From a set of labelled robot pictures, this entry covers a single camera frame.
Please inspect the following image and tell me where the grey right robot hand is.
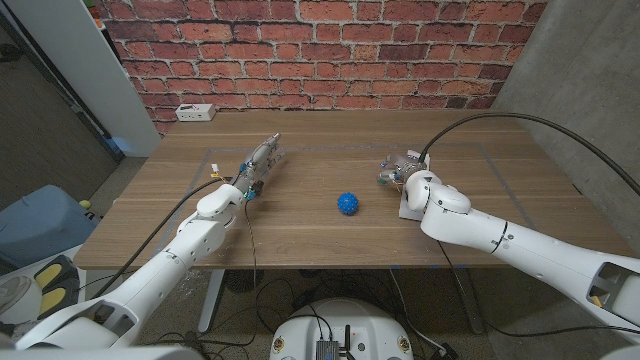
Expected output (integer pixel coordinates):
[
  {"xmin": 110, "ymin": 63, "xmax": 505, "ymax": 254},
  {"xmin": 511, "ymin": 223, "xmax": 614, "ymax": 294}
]
[{"xmin": 377, "ymin": 152, "xmax": 431, "ymax": 189}]

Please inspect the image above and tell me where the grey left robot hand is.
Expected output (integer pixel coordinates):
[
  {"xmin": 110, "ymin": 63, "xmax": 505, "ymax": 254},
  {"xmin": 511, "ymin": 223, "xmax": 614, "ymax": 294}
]
[{"xmin": 234, "ymin": 132, "xmax": 287, "ymax": 201}]

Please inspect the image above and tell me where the white receipt paper strip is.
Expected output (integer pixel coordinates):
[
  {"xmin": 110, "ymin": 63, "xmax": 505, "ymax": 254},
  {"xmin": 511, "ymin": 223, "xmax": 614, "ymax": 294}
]
[{"xmin": 398, "ymin": 148, "xmax": 432, "ymax": 222}]

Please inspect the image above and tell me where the blue spiky ball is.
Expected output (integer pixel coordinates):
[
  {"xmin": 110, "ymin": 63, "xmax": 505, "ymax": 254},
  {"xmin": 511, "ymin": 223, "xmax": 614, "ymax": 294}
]
[{"xmin": 336, "ymin": 191, "xmax": 360, "ymax": 217}]

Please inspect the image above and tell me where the white power strip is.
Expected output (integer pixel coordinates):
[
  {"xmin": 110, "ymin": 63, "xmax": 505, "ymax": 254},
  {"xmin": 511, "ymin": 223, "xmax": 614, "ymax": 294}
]
[{"xmin": 175, "ymin": 103, "xmax": 217, "ymax": 123}]

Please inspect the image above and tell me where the red brick printed backdrop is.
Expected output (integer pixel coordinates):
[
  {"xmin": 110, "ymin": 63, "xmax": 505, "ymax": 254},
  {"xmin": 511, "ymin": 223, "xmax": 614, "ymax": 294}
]
[{"xmin": 92, "ymin": 0, "xmax": 549, "ymax": 136}]

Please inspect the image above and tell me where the white table leg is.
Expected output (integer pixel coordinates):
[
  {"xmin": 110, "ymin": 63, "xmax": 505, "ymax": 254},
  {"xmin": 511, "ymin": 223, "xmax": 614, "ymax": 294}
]
[{"xmin": 197, "ymin": 269, "xmax": 226, "ymax": 334}]

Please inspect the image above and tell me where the grey table leg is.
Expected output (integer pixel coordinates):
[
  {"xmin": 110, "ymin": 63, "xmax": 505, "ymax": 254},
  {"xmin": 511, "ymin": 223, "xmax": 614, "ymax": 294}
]
[{"xmin": 452, "ymin": 268, "xmax": 486, "ymax": 335}]

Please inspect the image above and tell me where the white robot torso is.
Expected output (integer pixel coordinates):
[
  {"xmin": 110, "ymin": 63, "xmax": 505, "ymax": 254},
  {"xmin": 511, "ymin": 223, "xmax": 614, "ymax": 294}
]
[{"xmin": 269, "ymin": 298, "xmax": 415, "ymax": 360}]

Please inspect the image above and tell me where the blue plastic bin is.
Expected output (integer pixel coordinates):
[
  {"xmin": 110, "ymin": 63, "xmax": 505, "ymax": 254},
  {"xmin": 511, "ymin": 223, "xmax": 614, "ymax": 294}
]
[{"xmin": 0, "ymin": 184, "xmax": 101, "ymax": 269}]

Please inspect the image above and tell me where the black and yellow pedal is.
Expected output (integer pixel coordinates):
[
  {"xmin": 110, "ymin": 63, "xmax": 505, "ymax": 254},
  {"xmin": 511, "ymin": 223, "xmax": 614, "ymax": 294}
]
[{"xmin": 33, "ymin": 253, "xmax": 81, "ymax": 319}]

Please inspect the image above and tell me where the white round device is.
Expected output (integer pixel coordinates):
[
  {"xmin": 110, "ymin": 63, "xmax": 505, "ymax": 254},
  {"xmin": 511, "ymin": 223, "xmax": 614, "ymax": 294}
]
[{"xmin": 0, "ymin": 274, "xmax": 44, "ymax": 326}]

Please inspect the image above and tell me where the thin black left wrist cable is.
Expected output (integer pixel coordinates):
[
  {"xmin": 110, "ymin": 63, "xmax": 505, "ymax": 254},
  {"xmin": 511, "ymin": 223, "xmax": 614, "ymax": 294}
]
[{"xmin": 242, "ymin": 198, "xmax": 261, "ymax": 301}]

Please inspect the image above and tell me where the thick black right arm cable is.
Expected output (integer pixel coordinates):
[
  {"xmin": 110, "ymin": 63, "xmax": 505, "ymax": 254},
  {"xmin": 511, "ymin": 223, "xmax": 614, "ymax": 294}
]
[{"xmin": 418, "ymin": 111, "xmax": 640, "ymax": 197}]

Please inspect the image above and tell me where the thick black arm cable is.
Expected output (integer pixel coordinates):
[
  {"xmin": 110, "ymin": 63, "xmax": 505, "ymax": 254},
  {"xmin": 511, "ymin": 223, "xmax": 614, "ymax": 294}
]
[
  {"xmin": 93, "ymin": 176, "xmax": 235, "ymax": 299},
  {"xmin": 418, "ymin": 111, "xmax": 640, "ymax": 197}
]

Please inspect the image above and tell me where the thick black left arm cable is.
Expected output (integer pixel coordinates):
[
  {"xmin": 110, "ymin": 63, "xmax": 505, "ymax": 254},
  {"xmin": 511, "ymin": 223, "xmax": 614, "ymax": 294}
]
[{"xmin": 93, "ymin": 176, "xmax": 235, "ymax": 299}]

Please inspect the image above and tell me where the white wall panel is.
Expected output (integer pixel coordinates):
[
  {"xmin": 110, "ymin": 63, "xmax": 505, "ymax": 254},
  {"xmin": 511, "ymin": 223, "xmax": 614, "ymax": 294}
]
[{"xmin": 4, "ymin": 0, "xmax": 162, "ymax": 158}]

